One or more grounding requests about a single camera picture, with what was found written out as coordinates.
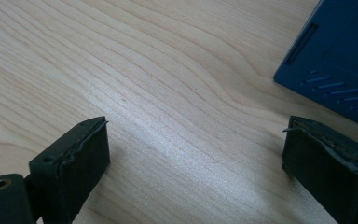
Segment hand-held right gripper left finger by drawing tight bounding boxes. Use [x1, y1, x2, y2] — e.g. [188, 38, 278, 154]
[28, 115, 112, 224]

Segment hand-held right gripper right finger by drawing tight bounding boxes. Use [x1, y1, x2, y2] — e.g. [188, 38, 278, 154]
[281, 115, 358, 224]

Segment blue file rack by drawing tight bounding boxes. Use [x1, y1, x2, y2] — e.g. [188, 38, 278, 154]
[272, 0, 358, 133]

